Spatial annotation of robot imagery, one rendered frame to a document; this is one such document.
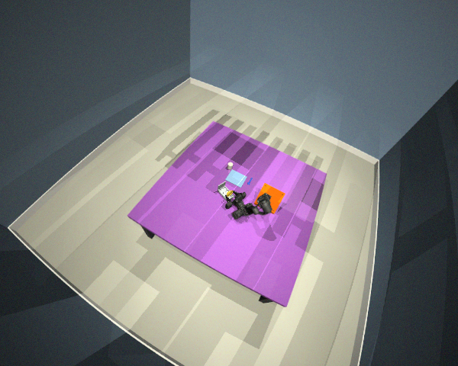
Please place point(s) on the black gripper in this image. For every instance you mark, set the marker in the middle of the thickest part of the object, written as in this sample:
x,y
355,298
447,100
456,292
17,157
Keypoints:
x,y
229,203

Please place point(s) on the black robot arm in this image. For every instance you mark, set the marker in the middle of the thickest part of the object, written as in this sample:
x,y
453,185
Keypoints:
x,y
249,209

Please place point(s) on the grey dish rack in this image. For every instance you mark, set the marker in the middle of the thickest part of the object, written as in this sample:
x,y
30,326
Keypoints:
x,y
222,189

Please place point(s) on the pale blue flat square panel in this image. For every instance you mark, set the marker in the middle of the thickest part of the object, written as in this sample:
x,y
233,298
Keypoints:
x,y
236,178

